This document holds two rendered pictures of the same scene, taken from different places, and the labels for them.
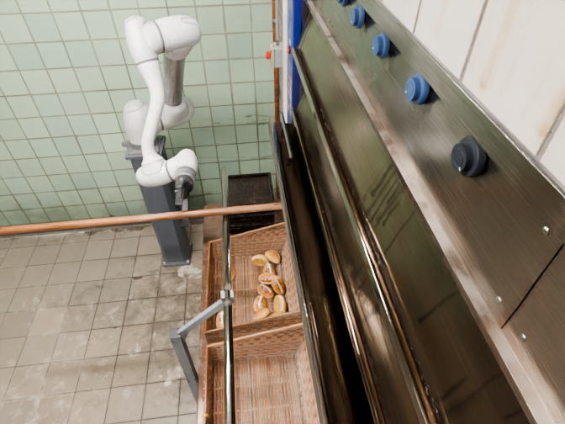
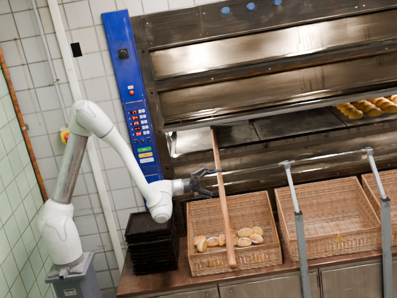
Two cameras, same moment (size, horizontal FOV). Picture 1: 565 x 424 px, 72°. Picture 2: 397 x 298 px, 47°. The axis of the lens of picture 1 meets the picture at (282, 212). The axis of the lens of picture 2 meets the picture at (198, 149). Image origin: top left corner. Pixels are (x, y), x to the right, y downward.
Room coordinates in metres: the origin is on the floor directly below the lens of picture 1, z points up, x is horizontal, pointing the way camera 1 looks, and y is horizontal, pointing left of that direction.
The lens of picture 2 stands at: (0.88, 2.70, 2.22)
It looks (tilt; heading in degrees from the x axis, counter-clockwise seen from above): 19 degrees down; 279
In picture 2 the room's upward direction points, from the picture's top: 10 degrees counter-clockwise
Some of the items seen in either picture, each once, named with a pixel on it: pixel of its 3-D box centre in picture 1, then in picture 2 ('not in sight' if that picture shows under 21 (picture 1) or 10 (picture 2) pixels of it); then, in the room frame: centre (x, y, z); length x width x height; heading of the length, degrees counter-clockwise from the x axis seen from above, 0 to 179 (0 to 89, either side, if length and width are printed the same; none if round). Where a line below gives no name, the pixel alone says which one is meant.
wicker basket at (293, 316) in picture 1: (255, 280); (231, 231); (1.17, 0.14, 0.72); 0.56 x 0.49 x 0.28; 5
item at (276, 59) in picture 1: (277, 55); (69, 135); (2.11, 0.02, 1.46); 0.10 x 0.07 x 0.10; 7
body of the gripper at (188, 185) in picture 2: (184, 188); (191, 185); (1.31, 0.43, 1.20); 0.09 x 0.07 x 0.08; 6
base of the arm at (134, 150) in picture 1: (140, 142); (67, 262); (1.93, 0.82, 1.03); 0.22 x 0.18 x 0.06; 95
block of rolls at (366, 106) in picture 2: not in sight; (368, 100); (0.10, -0.70, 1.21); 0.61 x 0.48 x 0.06; 97
